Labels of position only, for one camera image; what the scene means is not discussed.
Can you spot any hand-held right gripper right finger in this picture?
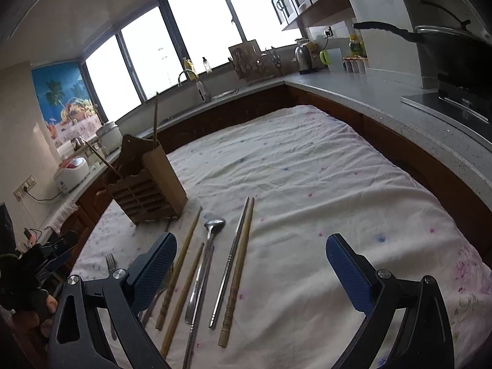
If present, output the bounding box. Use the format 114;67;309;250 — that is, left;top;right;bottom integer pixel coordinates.
325;233;456;369

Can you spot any wooden utensil holder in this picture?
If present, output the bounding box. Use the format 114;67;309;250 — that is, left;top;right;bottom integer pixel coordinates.
102;134;189;225

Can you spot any metal spoon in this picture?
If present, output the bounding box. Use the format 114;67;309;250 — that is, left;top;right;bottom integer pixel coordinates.
185;218;227;325

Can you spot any steel electric kettle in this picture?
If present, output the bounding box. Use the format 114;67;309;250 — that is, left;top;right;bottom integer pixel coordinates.
294;38;319;75

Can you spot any white pink rice cooker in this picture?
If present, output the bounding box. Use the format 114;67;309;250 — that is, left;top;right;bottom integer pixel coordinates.
54;157;90;193

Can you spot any wooden chopstick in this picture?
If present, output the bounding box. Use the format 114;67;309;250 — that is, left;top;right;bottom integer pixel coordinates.
153;92;160;150
155;206;203;330
160;242;205;358
218;197;255;348

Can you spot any yellow oil bottle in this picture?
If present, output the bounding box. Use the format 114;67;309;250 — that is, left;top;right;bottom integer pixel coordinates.
348;35;366;59

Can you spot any tropical wall poster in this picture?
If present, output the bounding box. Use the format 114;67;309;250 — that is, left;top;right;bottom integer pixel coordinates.
31;61;104;149

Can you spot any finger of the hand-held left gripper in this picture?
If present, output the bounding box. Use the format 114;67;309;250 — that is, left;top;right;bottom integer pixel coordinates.
39;231;79;256
36;251;74;278

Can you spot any person's left hand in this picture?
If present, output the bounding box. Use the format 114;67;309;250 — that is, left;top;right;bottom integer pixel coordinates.
14;292;59;330

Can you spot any wide wall socket strip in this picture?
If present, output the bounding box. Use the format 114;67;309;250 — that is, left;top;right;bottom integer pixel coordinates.
13;176;36;200

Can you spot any wooden knife block rack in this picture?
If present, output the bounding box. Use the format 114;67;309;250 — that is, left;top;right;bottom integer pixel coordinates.
228;39;262;81

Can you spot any steel kitchen sink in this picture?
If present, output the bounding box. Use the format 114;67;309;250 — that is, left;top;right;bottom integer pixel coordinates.
209;88;241;101

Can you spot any white plastic board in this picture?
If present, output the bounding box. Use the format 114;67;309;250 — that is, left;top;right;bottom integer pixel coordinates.
328;48;344;73

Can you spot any curved sink faucet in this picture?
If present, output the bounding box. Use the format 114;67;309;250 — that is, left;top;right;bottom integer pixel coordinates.
177;70;211;102

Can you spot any white lace cloth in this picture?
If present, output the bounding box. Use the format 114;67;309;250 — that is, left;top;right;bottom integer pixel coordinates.
40;200;79;233

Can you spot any white floral tablecloth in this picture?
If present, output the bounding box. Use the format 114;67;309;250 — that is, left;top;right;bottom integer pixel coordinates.
71;105;487;369

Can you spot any white tall rice cooker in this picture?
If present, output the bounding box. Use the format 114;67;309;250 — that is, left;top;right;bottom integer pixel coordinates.
96;121;123;150

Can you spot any row of spice jars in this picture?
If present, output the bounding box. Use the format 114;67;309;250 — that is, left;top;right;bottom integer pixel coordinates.
343;57;369;74

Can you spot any gas stove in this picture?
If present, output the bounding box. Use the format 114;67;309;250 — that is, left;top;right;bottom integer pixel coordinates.
402;75;492;135

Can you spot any kitchen counter with wooden cabinets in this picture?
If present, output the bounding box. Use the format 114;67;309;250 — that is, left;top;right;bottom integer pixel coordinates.
38;67;492;247

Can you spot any kitchen window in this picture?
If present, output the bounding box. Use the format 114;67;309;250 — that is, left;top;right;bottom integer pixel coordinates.
81;0;308;121

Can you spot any metal fork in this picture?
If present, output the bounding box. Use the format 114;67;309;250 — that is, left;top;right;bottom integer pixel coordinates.
105;253;118;342

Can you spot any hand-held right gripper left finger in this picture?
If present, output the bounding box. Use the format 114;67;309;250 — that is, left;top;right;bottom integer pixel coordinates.
45;232;178;369

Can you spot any black wok with lid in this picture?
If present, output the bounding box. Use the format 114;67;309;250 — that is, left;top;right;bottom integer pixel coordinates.
353;0;492;85

